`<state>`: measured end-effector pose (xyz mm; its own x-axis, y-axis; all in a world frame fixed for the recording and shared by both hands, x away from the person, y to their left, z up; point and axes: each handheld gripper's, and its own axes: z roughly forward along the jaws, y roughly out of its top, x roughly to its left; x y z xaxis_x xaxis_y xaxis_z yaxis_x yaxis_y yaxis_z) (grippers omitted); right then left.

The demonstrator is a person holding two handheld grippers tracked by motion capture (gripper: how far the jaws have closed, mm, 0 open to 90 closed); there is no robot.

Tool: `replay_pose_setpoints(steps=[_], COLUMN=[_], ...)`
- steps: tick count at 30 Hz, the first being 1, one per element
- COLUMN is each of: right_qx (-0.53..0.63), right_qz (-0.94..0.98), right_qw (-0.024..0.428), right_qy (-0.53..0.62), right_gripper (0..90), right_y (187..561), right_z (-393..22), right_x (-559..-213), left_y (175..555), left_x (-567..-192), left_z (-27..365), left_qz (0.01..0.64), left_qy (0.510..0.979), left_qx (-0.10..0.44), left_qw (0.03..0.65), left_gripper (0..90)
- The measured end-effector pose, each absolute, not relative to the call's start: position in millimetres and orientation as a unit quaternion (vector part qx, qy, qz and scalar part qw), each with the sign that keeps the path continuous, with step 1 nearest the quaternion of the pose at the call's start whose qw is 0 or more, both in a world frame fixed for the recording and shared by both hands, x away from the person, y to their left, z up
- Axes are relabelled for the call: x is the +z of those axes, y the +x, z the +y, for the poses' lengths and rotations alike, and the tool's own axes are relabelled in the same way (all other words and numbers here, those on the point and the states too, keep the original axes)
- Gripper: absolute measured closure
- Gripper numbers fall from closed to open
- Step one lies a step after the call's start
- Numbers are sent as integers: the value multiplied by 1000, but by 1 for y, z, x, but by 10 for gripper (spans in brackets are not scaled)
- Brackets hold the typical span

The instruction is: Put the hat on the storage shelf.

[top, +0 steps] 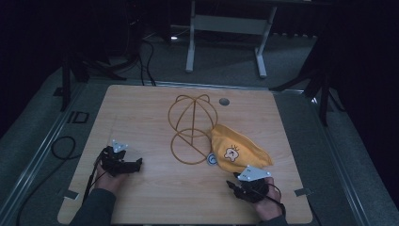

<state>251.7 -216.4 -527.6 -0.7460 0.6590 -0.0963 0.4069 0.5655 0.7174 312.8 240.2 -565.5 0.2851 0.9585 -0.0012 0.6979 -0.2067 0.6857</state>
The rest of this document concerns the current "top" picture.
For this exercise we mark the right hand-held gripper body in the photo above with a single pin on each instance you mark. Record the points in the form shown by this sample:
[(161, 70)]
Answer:
[(253, 183)]

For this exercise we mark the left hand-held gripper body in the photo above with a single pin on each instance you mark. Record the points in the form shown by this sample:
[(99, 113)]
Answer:
[(116, 161)]

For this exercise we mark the yellow hat with cartoon print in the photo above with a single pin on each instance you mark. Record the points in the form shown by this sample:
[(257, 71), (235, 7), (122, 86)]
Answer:
[(241, 147)]

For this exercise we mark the person's left hand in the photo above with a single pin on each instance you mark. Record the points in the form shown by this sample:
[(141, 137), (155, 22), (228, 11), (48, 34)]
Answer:
[(108, 182)]

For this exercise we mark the round blue hat tag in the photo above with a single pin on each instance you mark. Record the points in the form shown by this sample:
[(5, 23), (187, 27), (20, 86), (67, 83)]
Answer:
[(212, 159)]

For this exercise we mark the grey tape piece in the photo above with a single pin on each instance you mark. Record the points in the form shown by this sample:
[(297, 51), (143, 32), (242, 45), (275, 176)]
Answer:
[(71, 194), (303, 191)]

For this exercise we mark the grey table grommet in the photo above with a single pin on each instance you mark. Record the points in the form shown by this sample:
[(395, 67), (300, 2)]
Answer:
[(224, 101)]

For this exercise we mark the black tripod stand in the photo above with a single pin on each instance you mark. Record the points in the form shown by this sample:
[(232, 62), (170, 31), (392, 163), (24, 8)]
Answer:
[(316, 84), (73, 67)]

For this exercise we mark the black rectangular floor frame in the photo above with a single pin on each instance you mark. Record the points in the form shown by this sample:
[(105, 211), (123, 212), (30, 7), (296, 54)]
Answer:
[(78, 117)]

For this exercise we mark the white metal desk frame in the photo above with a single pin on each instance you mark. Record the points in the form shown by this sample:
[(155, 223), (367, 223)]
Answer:
[(230, 25)]

